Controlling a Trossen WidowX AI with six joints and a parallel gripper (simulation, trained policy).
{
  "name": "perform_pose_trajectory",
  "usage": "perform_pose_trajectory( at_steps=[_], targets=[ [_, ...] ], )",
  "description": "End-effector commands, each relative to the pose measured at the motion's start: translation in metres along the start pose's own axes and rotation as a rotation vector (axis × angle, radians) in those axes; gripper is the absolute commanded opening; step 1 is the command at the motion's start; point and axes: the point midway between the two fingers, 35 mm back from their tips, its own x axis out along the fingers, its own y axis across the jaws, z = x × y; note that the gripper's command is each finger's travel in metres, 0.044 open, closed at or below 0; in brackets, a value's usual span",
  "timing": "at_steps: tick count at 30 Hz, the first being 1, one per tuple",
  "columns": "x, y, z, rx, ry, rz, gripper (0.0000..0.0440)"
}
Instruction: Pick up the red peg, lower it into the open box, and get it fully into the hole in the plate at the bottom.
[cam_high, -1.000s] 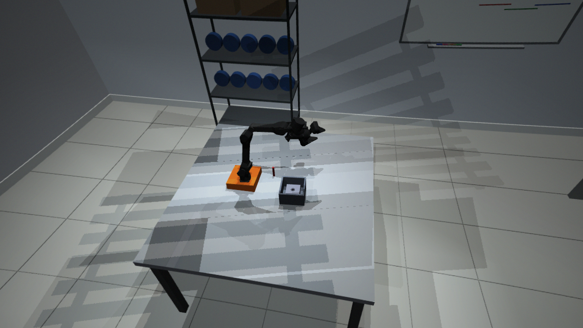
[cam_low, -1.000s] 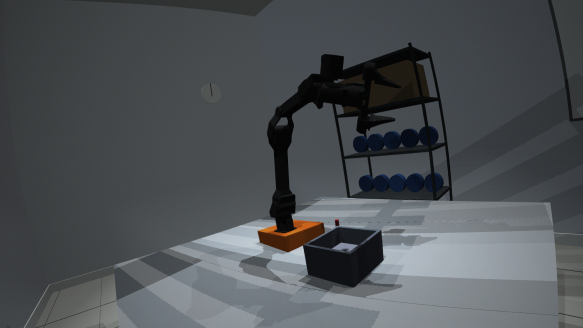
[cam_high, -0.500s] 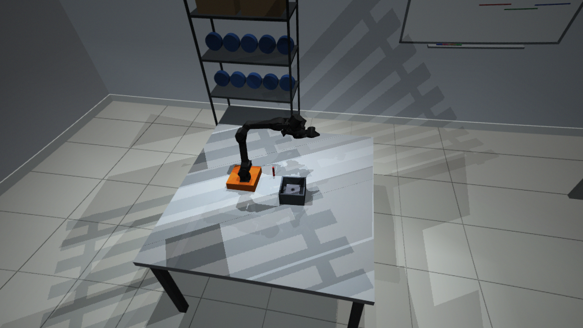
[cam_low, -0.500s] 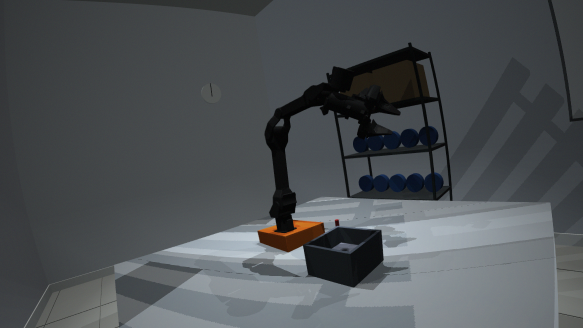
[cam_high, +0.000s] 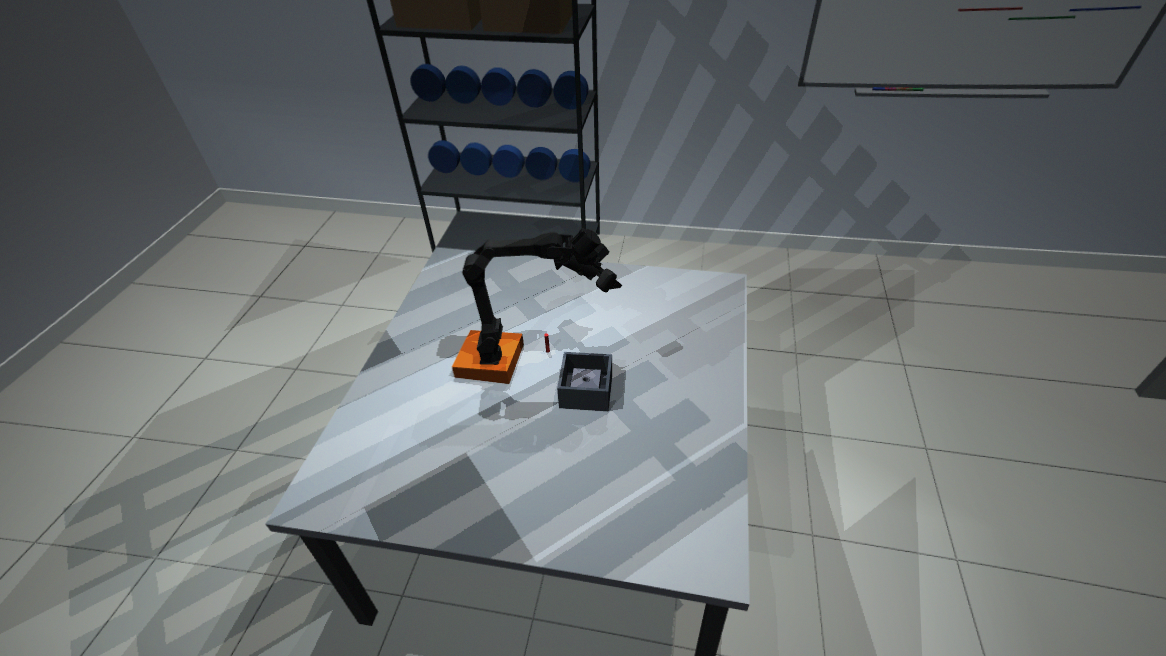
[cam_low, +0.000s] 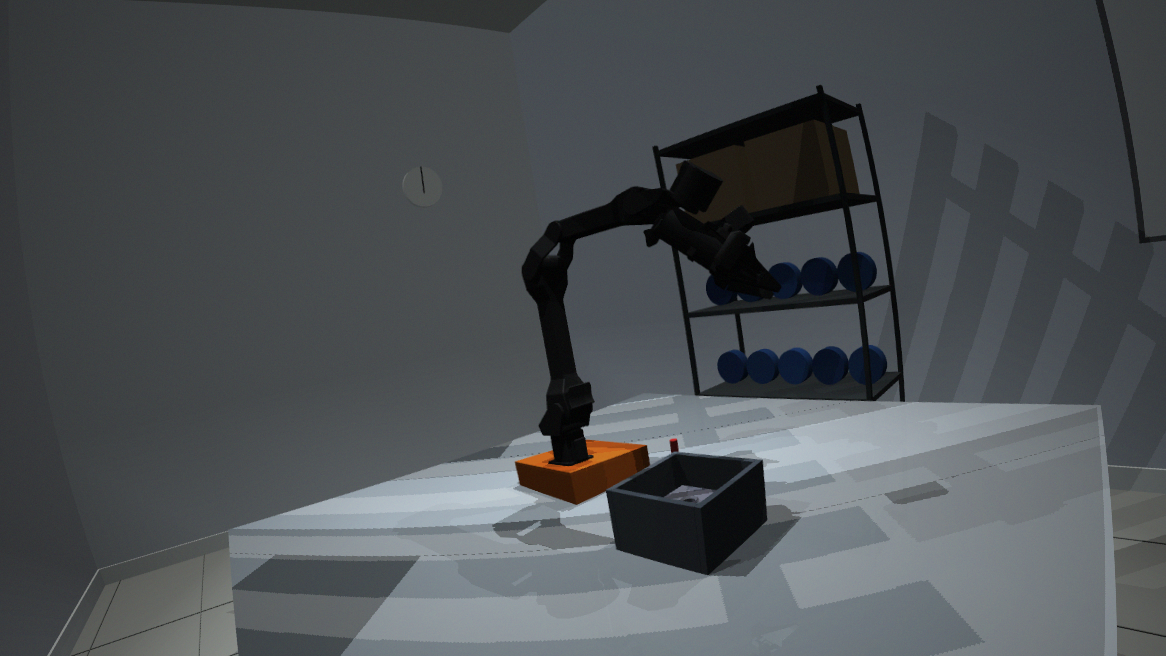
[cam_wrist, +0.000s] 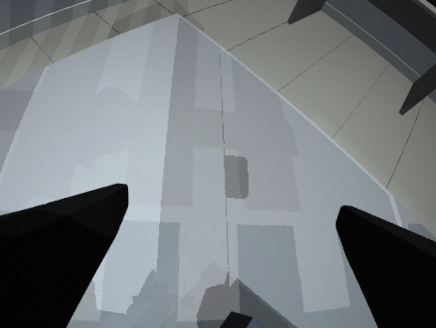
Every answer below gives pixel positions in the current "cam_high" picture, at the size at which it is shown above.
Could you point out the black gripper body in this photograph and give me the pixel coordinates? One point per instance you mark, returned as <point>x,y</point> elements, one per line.
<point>590,270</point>

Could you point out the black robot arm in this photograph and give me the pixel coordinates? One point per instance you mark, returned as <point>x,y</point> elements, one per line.
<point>546,246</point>

